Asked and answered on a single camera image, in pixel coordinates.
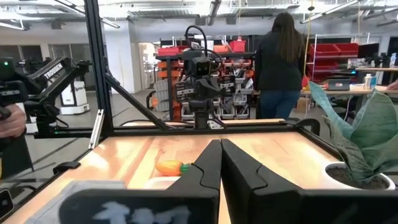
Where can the green artificial plant leaves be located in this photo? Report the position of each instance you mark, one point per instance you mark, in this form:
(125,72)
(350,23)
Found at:
(373,133)

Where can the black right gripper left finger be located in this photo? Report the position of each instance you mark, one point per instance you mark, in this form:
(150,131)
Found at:
(192,199)

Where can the white cart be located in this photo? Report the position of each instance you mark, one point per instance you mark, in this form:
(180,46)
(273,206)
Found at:
(76,99)

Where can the white plant pot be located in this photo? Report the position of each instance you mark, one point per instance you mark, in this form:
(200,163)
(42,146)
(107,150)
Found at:
(334,183)

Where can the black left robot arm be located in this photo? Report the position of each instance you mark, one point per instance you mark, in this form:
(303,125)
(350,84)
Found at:
(201,115)

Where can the grey box on table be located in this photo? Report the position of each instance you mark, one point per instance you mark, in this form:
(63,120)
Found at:
(339,84)

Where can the wooden background table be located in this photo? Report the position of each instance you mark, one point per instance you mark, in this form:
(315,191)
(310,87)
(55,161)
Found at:
(354,91)

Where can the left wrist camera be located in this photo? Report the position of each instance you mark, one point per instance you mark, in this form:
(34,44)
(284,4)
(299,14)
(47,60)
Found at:
(201,66)

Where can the person's hand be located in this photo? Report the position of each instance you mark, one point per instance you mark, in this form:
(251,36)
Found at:
(11,123)

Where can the white bottle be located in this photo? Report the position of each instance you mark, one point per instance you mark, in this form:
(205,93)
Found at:
(367,82)

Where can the rack with orange bins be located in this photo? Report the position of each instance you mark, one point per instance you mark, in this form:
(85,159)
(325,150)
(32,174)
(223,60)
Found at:
(168,68)

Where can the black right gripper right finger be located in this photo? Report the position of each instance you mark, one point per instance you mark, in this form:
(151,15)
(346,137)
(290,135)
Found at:
(255,199)

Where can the orange toy carrot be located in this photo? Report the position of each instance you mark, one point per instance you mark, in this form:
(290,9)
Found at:
(169,168)

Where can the silver metal bracket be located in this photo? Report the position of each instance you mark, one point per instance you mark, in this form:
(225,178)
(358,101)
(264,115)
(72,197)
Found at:
(96,129)

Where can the standing person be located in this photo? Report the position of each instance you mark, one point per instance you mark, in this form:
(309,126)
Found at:
(280,68)

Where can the black aluminium table frame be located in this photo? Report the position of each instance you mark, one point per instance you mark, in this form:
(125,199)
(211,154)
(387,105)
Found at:
(96,62)

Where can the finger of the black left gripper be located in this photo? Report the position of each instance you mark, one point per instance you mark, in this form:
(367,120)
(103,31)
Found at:
(214,91)
(201,90)

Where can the shelf with red bins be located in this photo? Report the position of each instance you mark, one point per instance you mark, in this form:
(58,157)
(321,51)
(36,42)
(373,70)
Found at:
(329,53)

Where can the clear plastic tupperware container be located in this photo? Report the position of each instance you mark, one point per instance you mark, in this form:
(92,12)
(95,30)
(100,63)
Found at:
(161,183)

